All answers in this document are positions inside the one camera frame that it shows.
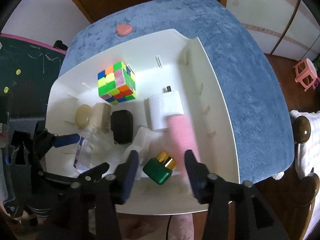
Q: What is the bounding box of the clear plastic box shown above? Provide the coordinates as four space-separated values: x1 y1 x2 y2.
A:
73 126 111 173

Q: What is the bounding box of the gold round tin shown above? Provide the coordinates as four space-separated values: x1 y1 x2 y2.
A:
74 104 92 129

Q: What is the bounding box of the green bottle gold cap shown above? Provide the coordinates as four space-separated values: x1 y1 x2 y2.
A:
143 151 177 185

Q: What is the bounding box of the black charger plug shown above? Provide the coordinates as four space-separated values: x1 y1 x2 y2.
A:
110 110 133 145

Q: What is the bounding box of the multicolour puzzle cube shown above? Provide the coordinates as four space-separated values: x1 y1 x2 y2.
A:
97 61 136 105

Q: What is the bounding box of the white plastic adapter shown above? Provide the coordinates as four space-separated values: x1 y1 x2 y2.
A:
145 90 184 131

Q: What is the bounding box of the white plastic tray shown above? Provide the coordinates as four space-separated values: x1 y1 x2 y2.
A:
44 28 242 215

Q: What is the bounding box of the wooden chair knob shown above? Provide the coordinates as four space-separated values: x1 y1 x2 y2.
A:
292 115 311 144

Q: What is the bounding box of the pink oval sponge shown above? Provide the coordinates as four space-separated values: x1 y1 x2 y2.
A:
116 24 133 37

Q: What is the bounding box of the pink toy stool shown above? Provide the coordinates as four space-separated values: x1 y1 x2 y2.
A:
293 58 318 92

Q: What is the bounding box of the green chalkboard pink frame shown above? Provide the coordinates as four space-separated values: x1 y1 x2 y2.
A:
1 34 66 133

